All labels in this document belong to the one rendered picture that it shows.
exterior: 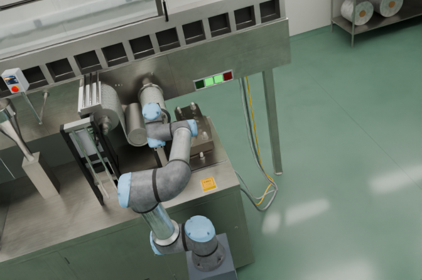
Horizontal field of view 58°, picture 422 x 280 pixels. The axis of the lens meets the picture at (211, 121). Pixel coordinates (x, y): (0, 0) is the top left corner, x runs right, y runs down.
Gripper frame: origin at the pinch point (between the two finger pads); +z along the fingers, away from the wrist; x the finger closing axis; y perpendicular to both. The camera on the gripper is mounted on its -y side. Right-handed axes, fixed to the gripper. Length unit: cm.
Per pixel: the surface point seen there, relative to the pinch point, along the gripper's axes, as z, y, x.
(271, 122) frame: 85, -19, -77
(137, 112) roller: 17.8, 9.4, 10.1
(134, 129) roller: 5.5, -0.2, 13.2
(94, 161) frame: 0.9, -10.2, 36.6
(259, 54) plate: 29, 23, -69
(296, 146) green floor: 142, -47, -106
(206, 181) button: 8.2, -38.4, -15.1
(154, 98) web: 9.6, 13.1, -1.1
